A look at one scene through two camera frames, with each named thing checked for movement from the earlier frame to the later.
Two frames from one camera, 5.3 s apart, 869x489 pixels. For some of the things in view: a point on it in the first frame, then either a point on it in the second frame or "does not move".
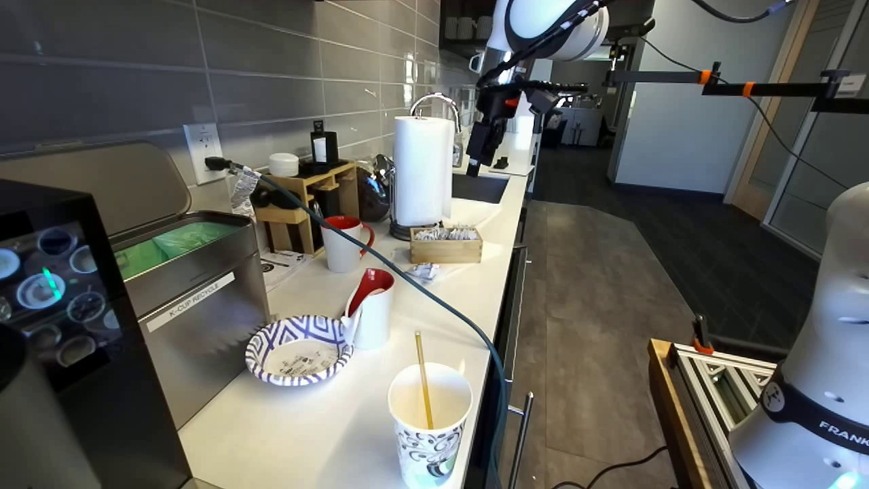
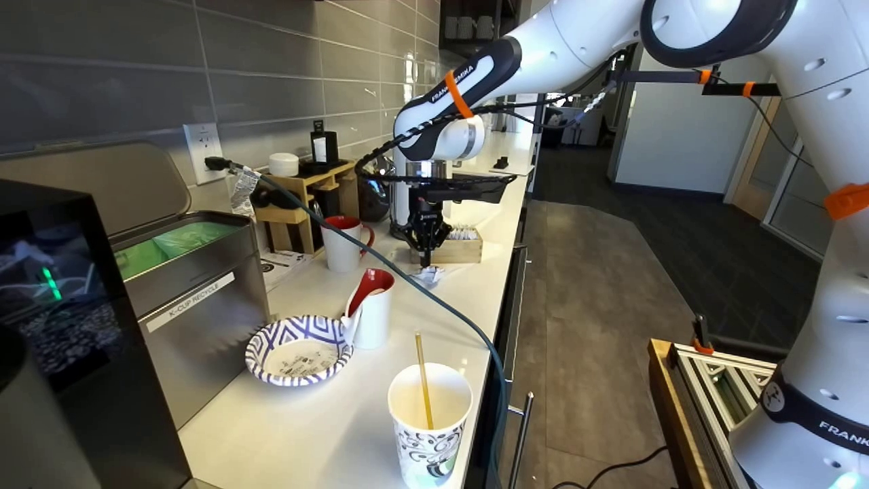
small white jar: [284, 163] does not move
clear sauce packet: [422, 272] does not move
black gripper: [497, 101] -> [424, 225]
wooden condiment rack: [329, 191] does not move
